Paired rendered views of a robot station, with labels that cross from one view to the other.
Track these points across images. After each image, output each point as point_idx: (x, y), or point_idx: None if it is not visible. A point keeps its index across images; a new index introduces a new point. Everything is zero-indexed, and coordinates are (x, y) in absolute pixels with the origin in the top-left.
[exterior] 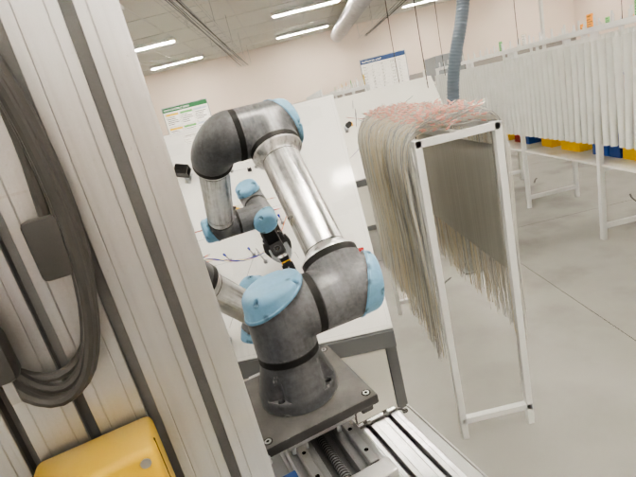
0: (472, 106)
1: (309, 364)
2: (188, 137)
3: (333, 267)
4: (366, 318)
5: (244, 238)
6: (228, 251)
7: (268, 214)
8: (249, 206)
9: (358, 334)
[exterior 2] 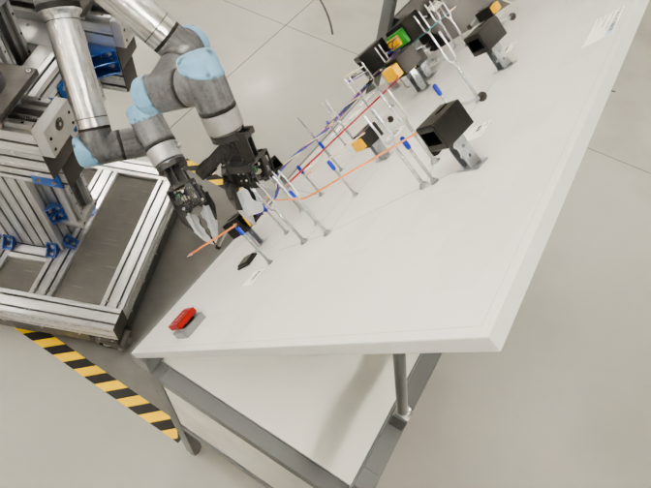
0: None
1: None
2: (610, 15)
3: None
4: (161, 325)
5: (348, 178)
6: (353, 164)
7: (131, 84)
8: (161, 65)
9: (167, 314)
